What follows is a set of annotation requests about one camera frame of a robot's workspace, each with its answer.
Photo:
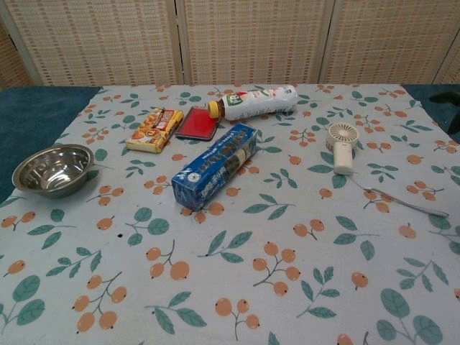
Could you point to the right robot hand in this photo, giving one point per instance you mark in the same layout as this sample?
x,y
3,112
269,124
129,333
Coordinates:
x,y
455,120

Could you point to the white handheld mini fan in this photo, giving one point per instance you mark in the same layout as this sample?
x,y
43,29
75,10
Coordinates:
x,y
342,151

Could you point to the woven folding screen panel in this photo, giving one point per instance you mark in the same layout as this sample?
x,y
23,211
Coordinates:
x,y
100,39
391,39
10,61
255,39
452,70

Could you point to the white-label bottle yellow cap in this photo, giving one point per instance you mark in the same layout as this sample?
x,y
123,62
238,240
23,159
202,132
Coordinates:
x,y
258,102

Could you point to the blue rectangular carton box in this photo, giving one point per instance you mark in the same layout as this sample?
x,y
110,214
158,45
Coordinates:
x,y
215,165

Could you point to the floral orange-fruit tablecloth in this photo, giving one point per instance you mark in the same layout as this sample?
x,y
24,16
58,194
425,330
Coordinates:
x,y
251,273

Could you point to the red ink pad black case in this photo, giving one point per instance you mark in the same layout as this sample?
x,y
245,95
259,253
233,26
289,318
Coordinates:
x,y
197,125

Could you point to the yellow snack package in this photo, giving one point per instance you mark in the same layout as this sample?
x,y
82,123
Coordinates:
x,y
154,131

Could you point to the stainless steel bowl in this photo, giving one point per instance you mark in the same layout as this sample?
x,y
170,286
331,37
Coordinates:
x,y
50,172

